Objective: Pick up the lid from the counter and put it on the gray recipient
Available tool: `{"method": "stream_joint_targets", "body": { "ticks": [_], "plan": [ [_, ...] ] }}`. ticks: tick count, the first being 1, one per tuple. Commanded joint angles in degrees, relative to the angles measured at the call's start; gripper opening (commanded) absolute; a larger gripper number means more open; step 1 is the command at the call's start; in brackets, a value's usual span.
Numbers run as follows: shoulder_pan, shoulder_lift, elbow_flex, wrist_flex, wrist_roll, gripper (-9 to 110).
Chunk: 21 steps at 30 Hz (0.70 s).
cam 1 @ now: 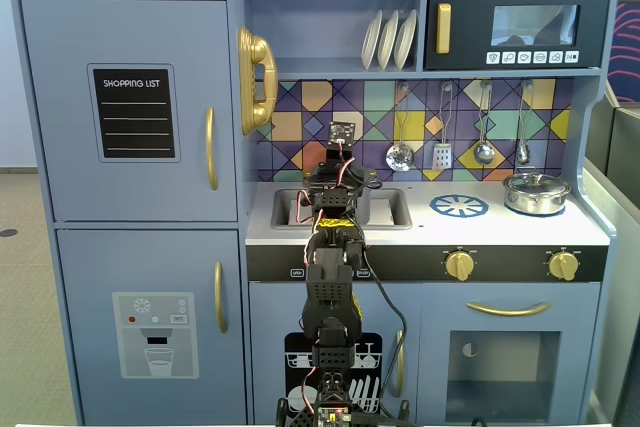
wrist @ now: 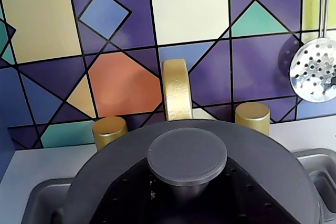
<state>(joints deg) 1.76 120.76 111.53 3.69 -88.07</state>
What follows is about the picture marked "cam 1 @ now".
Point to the blue oven door with window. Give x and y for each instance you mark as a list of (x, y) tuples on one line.
[(435, 327)]

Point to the white toy plate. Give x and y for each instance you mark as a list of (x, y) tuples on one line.
[(387, 39), (405, 39), (371, 42)]

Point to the steel ladle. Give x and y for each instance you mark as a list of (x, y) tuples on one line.
[(483, 153)]

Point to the blue fridge door with board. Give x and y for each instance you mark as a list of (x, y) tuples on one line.
[(60, 147)]

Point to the gray toy sink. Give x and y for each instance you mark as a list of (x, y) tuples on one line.
[(285, 207)]

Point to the black control panel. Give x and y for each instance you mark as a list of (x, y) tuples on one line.
[(510, 264)]

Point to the robot controller board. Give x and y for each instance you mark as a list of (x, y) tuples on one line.
[(335, 416)]

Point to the shiny steel pot lid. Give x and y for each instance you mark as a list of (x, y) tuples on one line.
[(535, 182)]

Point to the black microwave door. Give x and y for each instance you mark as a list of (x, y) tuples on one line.
[(470, 22)]

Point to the steel skimmer spoon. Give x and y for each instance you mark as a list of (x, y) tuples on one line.
[(400, 158)]

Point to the gold stove knob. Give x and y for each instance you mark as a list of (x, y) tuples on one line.
[(563, 265), (460, 265)]

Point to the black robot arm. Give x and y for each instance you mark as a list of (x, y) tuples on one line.
[(327, 297)]

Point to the steel slotted spatula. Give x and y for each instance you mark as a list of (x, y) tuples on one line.
[(442, 158)]

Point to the black shopping list board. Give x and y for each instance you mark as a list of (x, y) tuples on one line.
[(135, 142)]

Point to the small steel spoon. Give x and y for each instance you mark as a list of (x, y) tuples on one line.
[(523, 154)]

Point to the blue freezer door with dispenser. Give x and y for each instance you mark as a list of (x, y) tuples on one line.
[(90, 272)]

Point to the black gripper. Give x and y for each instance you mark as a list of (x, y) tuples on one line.
[(334, 178)]

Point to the round floor socket cover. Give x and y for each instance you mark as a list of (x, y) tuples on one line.
[(7, 232)]

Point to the gold toy telephone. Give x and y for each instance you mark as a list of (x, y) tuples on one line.
[(265, 62)]

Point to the small wrist camera board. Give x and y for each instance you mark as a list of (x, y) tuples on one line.
[(342, 133)]

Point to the blue burner print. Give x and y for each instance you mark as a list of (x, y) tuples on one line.
[(457, 206)]

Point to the gold toy faucet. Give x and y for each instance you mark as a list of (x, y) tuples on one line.
[(374, 172)]

